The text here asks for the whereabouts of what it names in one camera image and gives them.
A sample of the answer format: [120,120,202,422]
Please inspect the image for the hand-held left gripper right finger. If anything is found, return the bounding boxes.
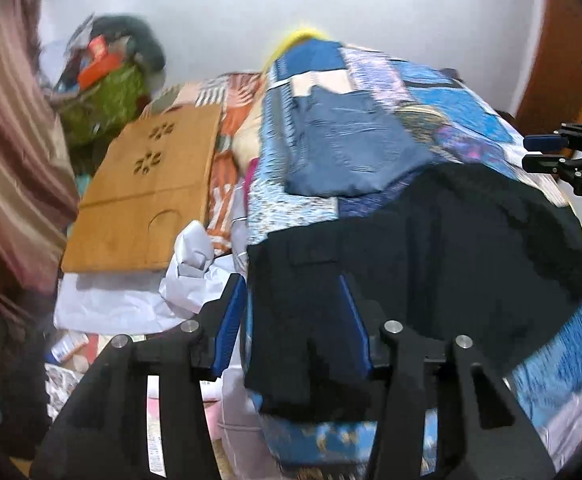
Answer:
[338,274,556,480]

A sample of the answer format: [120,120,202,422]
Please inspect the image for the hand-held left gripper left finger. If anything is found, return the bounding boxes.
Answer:
[30,274,248,480]

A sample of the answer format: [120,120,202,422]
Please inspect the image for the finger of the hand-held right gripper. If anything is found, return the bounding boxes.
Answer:
[522,156,579,177]
[523,121,582,153]

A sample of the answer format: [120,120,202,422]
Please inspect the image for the black pants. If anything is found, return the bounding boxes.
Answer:
[243,162,582,423]

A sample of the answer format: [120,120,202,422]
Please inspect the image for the white crumpled cloth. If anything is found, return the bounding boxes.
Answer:
[158,220,246,321]

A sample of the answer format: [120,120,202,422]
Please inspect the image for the blue patchwork blanket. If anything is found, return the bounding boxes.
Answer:
[243,40,582,480]

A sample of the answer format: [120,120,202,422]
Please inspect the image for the wooden door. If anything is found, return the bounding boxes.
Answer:
[513,0,582,136]

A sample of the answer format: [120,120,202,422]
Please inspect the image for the white pink carton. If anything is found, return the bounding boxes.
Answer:
[146,374,224,478]

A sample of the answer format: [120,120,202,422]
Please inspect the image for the wooden lap desk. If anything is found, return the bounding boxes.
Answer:
[61,104,222,275]

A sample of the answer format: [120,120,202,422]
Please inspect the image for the white orange tube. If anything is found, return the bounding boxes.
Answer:
[46,332,92,363]

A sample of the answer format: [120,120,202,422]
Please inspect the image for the folded blue jeans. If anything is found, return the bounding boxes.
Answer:
[283,85,436,198]

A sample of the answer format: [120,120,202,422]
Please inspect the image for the dark cloth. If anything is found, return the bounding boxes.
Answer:
[0,280,56,461]

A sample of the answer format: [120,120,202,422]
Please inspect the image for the orange patterned bed sheet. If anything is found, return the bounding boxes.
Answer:
[143,72,272,256]

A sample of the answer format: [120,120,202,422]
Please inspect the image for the pale printed bed sheet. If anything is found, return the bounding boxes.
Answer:
[541,370,582,466]

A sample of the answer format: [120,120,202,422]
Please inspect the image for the green patterned bag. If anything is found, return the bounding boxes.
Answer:
[58,62,152,148]

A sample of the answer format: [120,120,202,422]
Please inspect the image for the yellow foam tube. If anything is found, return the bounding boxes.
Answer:
[271,27,329,58]

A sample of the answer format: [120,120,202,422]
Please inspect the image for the striped pink gold curtain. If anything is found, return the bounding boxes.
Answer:
[0,0,79,321]

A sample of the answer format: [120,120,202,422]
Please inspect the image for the orange box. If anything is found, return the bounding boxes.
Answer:
[77,52,124,88]

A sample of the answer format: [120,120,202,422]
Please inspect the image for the grey plush toy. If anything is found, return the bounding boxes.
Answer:
[91,14,166,71]

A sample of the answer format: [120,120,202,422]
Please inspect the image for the red box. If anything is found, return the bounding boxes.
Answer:
[87,35,112,58]

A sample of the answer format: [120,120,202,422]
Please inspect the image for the pale plastic bag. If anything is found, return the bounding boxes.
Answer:
[38,25,92,91]

